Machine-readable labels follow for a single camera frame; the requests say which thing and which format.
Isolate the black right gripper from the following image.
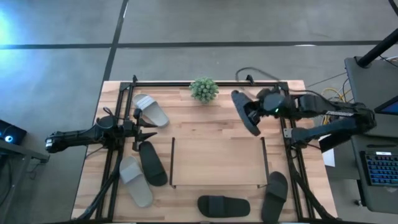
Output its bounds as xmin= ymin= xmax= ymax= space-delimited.
xmin=244 ymin=98 xmax=270 ymax=126

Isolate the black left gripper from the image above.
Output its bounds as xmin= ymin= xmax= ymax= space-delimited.
xmin=123 ymin=108 xmax=158 ymax=152

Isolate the black rubber slide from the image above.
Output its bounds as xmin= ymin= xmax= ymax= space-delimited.
xmin=138 ymin=141 xmax=169 ymax=187
xmin=261 ymin=170 xmax=289 ymax=223
xmin=231 ymin=90 xmax=261 ymax=137
xmin=197 ymin=195 xmax=251 ymax=218

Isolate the grey rubber slide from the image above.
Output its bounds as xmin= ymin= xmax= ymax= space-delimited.
xmin=132 ymin=93 xmax=170 ymax=128
xmin=119 ymin=155 xmax=154 ymax=208

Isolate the wooden shelf with black legs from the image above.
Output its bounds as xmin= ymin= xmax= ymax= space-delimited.
xmin=169 ymin=136 xmax=271 ymax=190

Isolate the green plant in white pot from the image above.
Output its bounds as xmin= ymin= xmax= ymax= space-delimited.
xmin=188 ymin=77 xmax=220 ymax=104

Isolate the black diagonal beam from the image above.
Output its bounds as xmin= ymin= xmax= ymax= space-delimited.
xmin=318 ymin=133 xmax=354 ymax=153

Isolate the white paper sheet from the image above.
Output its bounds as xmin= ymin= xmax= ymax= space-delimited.
xmin=322 ymin=148 xmax=336 ymax=168

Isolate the grey desk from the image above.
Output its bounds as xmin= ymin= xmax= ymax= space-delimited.
xmin=343 ymin=55 xmax=398 ymax=215

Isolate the grey side table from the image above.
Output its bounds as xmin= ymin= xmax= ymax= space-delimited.
xmin=0 ymin=139 xmax=50 ymax=224

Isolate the black device with blue light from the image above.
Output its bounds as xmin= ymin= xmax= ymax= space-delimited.
xmin=0 ymin=119 xmax=27 ymax=146

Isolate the black monitor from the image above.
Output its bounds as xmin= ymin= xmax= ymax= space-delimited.
xmin=374 ymin=95 xmax=398 ymax=116

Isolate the black pole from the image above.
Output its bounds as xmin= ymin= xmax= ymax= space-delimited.
xmin=356 ymin=27 xmax=398 ymax=68

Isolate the backlit black keyboard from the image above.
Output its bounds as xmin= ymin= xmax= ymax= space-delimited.
xmin=359 ymin=151 xmax=398 ymax=187

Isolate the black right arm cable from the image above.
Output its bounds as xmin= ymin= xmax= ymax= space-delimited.
xmin=234 ymin=66 xmax=315 ymax=94

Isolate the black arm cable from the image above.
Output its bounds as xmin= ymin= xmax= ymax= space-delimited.
xmin=234 ymin=66 xmax=315 ymax=94
xmin=102 ymin=106 xmax=125 ymax=121

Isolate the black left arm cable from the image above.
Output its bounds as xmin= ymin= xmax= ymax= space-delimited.
xmin=102 ymin=106 xmax=125 ymax=121

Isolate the black aluminium table frame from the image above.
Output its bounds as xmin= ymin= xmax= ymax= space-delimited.
xmin=74 ymin=73 xmax=338 ymax=223

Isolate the thin black floor cable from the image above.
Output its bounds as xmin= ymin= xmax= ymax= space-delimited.
xmin=306 ymin=72 xmax=348 ymax=88

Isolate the yellow cable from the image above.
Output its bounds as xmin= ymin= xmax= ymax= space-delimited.
xmin=320 ymin=86 xmax=353 ymax=125

